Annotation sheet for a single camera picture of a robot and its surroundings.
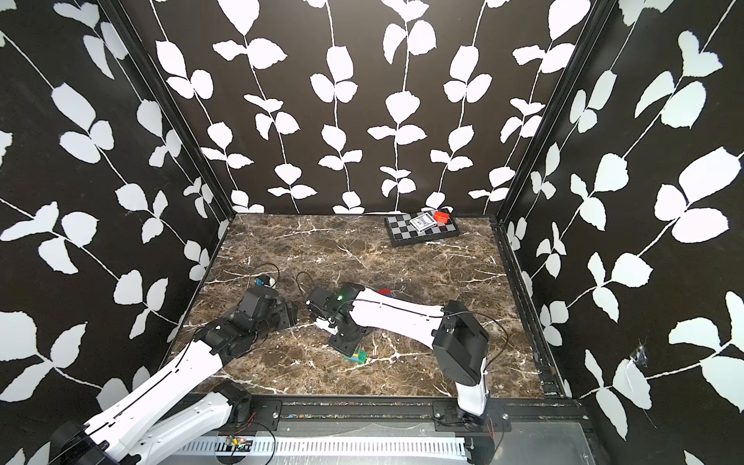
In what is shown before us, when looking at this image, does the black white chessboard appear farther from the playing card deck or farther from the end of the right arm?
the end of the right arm

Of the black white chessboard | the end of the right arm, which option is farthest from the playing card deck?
the end of the right arm

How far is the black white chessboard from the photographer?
1130mm
